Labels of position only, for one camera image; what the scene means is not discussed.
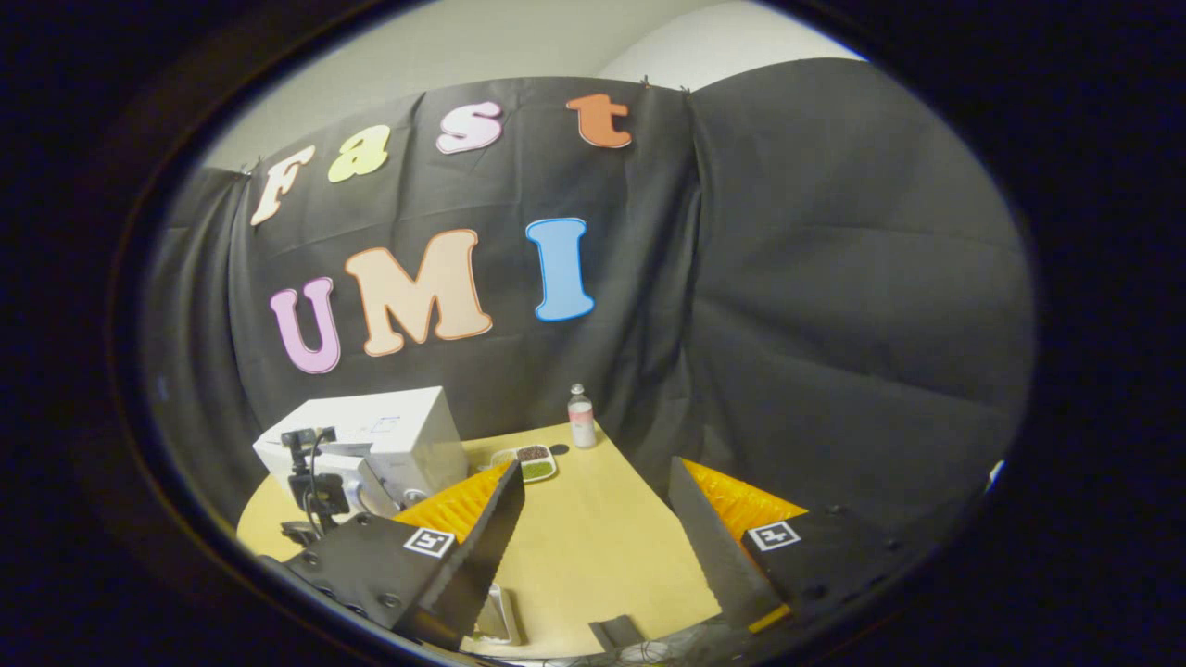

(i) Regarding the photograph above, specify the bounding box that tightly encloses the white microwave oven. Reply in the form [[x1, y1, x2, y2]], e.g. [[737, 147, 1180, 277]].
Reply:
[[253, 385, 471, 520]]

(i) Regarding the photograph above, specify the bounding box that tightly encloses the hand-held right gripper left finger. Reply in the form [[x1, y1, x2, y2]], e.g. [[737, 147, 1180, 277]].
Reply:
[[283, 460, 526, 652]]

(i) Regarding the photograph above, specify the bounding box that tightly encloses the clear bottle with pink label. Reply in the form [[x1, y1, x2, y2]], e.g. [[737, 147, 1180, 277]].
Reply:
[[568, 384, 598, 450]]

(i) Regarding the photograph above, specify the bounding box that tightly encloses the black table clamp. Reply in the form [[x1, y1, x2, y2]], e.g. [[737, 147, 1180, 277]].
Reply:
[[589, 615, 647, 652]]

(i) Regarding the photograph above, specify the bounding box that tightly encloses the sectioned dish of grains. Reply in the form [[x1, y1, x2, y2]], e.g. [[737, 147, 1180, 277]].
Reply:
[[491, 444, 558, 484]]

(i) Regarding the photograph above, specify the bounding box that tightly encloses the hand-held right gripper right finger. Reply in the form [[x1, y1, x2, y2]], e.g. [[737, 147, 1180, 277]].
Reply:
[[668, 456, 923, 640]]

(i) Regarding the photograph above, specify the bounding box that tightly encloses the white ribbed tray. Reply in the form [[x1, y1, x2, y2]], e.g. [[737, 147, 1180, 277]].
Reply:
[[473, 582, 522, 647]]

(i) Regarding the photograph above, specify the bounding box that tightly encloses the tangle of cables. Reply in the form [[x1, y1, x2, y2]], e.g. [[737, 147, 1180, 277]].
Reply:
[[630, 623, 733, 664]]

